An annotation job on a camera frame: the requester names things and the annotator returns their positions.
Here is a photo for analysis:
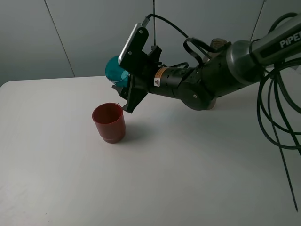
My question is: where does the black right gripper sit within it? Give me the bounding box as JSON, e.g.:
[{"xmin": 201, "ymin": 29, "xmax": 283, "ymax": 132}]
[{"xmin": 112, "ymin": 45, "xmax": 195, "ymax": 113}]

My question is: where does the teal translucent plastic cup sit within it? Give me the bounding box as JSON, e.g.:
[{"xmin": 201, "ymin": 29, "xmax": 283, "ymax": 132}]
[{"xmin": 105, "ymin": 56, "xmax": 129, "ymax": 87}]

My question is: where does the smoky translucent plastic bottle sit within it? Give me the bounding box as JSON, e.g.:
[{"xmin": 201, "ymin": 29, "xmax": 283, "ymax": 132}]
[{"xmin": 203, "ymin": 38, "xmax": 227, "ymax": 110}]

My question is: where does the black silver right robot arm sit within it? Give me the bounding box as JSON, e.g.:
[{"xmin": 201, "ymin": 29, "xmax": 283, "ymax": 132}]
[{"xmin": 112, "ymin": 15, "xmax": 301, "ymax": 113}]

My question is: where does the red plastic cup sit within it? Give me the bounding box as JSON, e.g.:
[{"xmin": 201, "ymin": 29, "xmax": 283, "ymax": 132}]
[{"xmin": 92, "ymin": 103, "xmax": 126, "ymax": 144}]

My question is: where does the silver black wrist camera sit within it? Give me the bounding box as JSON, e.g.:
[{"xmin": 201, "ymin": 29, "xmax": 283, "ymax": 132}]
[{"xmin": 118, "ymin": 23, "xmax": 149, "ymax": 74}]

